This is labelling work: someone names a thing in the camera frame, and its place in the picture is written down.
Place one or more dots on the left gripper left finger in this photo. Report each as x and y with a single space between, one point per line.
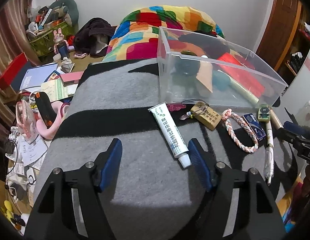
110 163

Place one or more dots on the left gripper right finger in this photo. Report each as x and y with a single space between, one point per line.
203 171

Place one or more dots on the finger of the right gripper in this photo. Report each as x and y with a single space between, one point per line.
289 137
304 131

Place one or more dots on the white floral pen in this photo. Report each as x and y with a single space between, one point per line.
269 159

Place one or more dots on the pale green tube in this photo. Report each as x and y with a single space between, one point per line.
250 97

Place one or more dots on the white ointment tube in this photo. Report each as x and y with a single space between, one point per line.
171 134

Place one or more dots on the beige cream tube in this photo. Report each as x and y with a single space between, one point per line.
204 78

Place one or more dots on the beige wooden stick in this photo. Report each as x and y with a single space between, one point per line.
276 123

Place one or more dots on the blue card box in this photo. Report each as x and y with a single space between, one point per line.
254 124

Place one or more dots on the grey black blanket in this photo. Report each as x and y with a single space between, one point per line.
152 196

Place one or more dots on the red flat pouch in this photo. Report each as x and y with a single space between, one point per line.
243 77

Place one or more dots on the teal tape roll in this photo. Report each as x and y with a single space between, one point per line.
220 80

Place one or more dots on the black orange handheld tool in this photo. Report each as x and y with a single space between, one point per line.
45 109

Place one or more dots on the clear plastic storage box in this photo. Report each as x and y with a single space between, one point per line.
169 46

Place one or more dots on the green glass bottle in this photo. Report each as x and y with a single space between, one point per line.
184 72

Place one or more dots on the wooden shelf unit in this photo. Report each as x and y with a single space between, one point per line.
297 47

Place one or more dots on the black garment on bed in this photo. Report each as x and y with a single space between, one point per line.
213 47

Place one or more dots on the blue book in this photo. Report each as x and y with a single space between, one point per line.
35 76

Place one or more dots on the wooden door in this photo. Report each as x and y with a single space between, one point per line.
280 31

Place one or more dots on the rabbit figurine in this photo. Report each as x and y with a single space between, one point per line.
60 44

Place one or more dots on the dark clothes pile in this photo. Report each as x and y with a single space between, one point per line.
94 37

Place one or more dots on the red box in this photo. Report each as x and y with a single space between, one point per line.
12 70

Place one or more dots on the colourful patchwork quilt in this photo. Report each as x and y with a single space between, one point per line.
136 37

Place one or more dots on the green clutter basket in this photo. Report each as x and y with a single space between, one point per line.
44 44

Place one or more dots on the striped curtain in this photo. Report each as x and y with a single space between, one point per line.
13 40

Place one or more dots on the grey neck pillow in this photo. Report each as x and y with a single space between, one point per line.
66 10

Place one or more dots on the wooden tag keychain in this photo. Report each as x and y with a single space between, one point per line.
205 115

